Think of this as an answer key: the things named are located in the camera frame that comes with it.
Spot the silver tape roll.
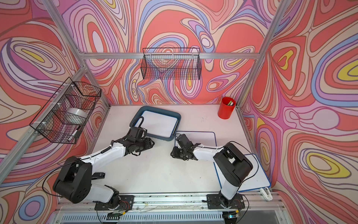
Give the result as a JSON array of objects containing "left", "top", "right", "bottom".
[{"left": 65, "top": 107, "right": 88, "bottom": 125}]

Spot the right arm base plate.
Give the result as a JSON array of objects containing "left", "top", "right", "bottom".
[{"left": 203, "top": 193, "right": 245, "bottom": 211}]

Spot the blue whiteboard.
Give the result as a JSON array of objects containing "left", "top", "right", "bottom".
[
  {"left": 174, "top": 131, "right": 218, "bottom": 147},
  {"left": 141, "top": 111, "right": 178, "bottom": 138},
  {"left": 213, "top": 153, "right": 272, "bottom": 193}
]

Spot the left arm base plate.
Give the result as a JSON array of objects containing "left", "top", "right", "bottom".
[{"left": 95, "top": 195, "right": 135, "bottom": 211}]

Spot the teal plastic storage box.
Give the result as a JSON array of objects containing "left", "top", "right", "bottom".
[{"left": 130, "top": 106, "right": 181, "bottom": 141}]

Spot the red plastic cup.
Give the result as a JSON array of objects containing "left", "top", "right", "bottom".
[{"left": 218, "top": 97, "right": 236, "bottom": 119}]

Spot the back wire basket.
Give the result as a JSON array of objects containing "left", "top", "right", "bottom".
[{"left": 140, "top": 47, "right": 202, "bottom": 80}]

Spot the white clip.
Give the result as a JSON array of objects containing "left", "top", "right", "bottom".
[{"left": 259, "top": 187, "right": 273, "bottom": 201}]

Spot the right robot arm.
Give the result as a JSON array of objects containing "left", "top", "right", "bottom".
[{"left": 171, "top": 134, "right": 253, "bottom": 202}]

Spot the marker in wire basket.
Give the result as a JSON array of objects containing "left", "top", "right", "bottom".
[{"left": 67, "top": 129, "right": 81, "bottom": 144}]

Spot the left wire basket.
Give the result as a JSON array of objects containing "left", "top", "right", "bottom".
[{"left": 30, "top": 78, "right": 102, "bottom": 144}]

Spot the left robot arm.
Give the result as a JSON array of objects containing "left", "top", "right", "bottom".
[{"left": 53, "top": 127, "right": 155, "bottom": 210}]

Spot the wire basket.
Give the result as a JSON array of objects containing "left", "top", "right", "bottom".
[
  {"left": 140, "top": 47, "right": 202, "bottom": 80},
  {"left": 30, "top": 78, "right": 102, "bottom": 144}
]

